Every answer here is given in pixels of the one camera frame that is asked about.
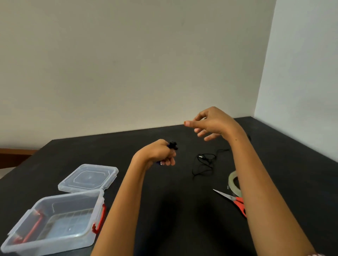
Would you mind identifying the person's right hand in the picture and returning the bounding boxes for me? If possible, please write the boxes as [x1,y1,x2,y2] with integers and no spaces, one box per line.
[184,106,246,143]

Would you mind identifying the person's left hand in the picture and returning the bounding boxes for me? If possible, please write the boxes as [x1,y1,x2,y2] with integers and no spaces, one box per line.
[131,139,177,169]

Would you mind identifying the blue wired earphones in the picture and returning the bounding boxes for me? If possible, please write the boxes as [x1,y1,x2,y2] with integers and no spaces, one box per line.
[156,141,179,166]

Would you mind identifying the black wired earphones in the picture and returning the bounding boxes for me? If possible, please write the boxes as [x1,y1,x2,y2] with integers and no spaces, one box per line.
[192,134,251,180]

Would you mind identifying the clear tape roll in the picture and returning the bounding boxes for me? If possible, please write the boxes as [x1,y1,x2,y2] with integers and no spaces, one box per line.
[228,170,243,198]

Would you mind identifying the red-handled scissors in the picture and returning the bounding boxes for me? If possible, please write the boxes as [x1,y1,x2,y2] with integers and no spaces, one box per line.
[213,188,248,218]

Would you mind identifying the clear plastic box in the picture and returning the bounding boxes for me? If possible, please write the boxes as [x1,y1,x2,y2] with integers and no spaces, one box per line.
[0,188,107,256]

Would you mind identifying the person's right forearm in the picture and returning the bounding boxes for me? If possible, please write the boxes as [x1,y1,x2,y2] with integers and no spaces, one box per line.
[224,132,317,256]

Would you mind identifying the person's left forearm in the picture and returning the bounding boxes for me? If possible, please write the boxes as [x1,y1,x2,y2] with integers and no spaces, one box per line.
[90,158,148,256]

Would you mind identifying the clear plastic lid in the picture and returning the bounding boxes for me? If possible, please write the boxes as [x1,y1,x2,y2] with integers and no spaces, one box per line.
[58,164,119,193]

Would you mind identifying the brown wooden furniture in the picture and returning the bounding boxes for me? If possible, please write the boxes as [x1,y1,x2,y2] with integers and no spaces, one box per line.
[0,148,37,169]

